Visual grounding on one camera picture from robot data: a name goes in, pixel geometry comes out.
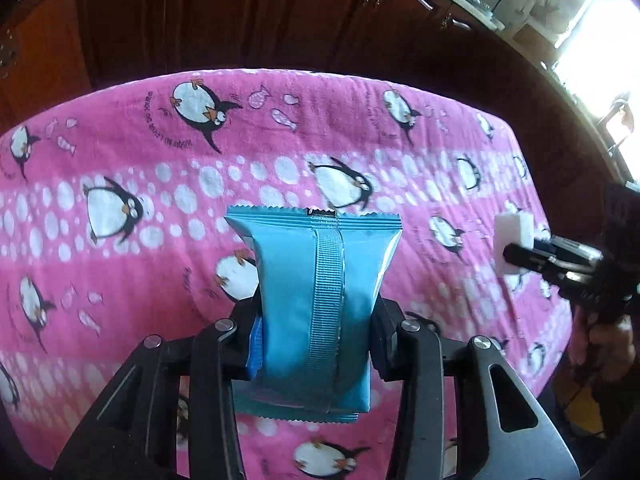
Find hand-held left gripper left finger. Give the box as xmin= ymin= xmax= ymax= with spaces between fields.
xmin=52 ymin=287 xmax=264 ymax=480

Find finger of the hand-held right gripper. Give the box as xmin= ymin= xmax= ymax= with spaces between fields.
xmin=502 ymin=242 xmax=567 ymax=277
xmin=533 ymin=234 xmax=602 ymax=264

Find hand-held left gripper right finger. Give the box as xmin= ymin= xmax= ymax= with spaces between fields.
xmin=369 ymin=294 xmax=582 ymax=480

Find white foam block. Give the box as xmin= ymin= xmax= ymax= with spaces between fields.
xmin=492 ymin=211 xmax=537 ymax=277

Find blue snack packet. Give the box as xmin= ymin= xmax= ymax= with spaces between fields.
xmin=223 ymin=204 xmax=403 ymax=423

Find person's right hand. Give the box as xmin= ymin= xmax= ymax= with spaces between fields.
xmin=570 ymin=310 xmax=640 ymax=392

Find pink penguin blanket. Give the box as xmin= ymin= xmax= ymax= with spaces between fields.
xmin=0 ymin=67 xmax=576 ymax=480

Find white countertop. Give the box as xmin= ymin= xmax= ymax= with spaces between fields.
xmin=390 ymin=0 xmax=640 ymax=181

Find brown wooden cabinets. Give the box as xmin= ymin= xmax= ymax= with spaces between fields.
xmin=0 ymin=0 xmax=623 ymax=201

